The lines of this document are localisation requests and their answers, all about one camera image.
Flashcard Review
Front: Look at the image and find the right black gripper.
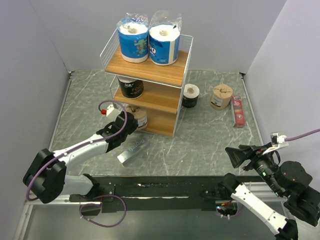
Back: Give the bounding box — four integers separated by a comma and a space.
223, 139, 285, 195

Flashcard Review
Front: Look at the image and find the brown paper roll front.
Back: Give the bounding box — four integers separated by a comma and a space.
125, 104, 148, 131

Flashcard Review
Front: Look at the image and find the brown paper roll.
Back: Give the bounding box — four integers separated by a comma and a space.
210, 84, 233, 110
125, 104, 148, 131

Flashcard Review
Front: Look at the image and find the black paper towel roll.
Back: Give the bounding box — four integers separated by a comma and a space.
181, 83, 200, 108
117, 75, 144, 99

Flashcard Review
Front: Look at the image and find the blue paper towel roll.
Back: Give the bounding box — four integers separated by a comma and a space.
149, 10, 182, 66
116, 13, 149, 63

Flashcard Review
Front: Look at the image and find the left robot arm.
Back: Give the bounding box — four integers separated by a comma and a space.
22, 112, 138, 204

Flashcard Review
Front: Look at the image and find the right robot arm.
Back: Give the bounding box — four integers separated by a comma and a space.
217, 143, 320, 240

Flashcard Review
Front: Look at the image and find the silver toothpaste box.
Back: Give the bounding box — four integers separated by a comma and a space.
117, 137, 149, 165

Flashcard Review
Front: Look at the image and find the red toothpaste box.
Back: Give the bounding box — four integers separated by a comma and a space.
230, 95, 246, 128

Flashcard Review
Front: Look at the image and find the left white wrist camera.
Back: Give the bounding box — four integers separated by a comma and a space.
100, 103, 121, 122

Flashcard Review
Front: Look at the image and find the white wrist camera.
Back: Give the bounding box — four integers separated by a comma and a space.
100, 103, 121, 122
262, 132, 289, 155

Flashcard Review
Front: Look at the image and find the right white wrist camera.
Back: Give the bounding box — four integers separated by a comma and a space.
262, 132, 289, 155

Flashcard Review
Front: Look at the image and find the white wire wooden shelf rack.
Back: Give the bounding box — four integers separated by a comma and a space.
100, 30, 194, 137

